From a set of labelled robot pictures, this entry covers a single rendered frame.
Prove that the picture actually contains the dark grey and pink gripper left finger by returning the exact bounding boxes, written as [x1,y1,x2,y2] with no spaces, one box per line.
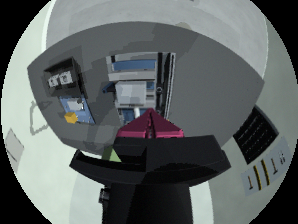
[116,108,150,138]

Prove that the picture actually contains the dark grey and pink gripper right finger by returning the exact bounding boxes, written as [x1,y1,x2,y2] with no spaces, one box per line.
[150,108,185,138]

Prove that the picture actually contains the yellow block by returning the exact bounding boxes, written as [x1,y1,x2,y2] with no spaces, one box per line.
[64,112,78,123]

